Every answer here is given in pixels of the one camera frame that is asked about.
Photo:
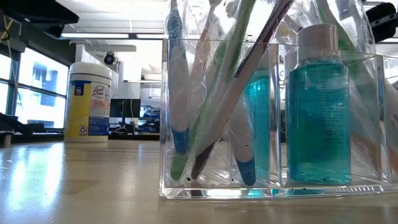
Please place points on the purple toothbrush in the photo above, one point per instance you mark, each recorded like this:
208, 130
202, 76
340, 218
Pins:
227, 105

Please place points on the long ceiling light fixture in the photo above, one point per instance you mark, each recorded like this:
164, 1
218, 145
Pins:
93, 35

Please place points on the blue toothbrush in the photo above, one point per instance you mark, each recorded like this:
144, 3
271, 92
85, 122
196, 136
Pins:
345, 11
180, 140
247, 171

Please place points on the black aluminium rig frame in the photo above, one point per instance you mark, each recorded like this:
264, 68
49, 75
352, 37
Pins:
133, 137

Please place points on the small blue mouthwash bottle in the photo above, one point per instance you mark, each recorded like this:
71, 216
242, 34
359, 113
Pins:
259, 124
318, 124

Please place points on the clear acrylic organizer box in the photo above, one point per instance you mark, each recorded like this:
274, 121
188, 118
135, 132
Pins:
164, 174

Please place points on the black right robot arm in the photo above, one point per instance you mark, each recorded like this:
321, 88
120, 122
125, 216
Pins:
384, 21

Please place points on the black framed window wall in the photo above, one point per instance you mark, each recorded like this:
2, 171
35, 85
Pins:
43, 77

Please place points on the black security camera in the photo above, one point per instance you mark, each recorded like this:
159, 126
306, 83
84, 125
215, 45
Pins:
109, 59

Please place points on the yellow white wipes canister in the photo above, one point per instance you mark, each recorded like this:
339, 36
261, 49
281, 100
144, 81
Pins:
87, 109

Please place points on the black wall monitor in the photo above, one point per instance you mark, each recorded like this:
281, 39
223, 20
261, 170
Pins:
124, 107

